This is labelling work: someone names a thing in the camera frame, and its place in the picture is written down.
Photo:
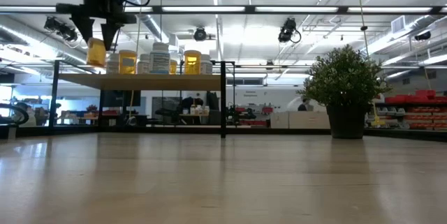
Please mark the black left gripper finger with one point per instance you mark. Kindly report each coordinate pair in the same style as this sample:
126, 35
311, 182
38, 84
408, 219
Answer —
110, 33
84, 27

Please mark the black ceiling-mounted device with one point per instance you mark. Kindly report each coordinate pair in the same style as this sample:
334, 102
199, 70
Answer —
422, 36
288, 30
200, 34
57, 27

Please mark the black monitor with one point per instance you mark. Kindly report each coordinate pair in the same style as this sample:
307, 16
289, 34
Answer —
120, 98

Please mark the black overhead rig beam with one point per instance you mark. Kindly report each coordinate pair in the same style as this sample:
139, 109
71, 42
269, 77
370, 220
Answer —
249, 9

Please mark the red storage bins rack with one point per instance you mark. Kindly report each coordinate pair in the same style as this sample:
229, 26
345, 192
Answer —
258, 123
419, 98

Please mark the person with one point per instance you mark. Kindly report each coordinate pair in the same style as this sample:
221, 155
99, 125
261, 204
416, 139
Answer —
303, 106

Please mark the white cabinet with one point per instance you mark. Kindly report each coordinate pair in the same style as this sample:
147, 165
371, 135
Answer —
300, 121

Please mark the green potted plant black pot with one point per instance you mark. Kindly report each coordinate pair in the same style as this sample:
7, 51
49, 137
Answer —
344, 77

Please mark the yellow cleaning tool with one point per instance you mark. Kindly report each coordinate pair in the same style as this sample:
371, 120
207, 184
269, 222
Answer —
377, 121

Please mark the white air vent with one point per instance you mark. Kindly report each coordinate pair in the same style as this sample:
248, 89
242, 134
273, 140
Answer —
398, 24

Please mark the wooden shelf black frame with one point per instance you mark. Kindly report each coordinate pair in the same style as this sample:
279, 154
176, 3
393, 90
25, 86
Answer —
146, 81

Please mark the black aluminium table frame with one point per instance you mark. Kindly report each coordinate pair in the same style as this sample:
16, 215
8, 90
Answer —
279, 130

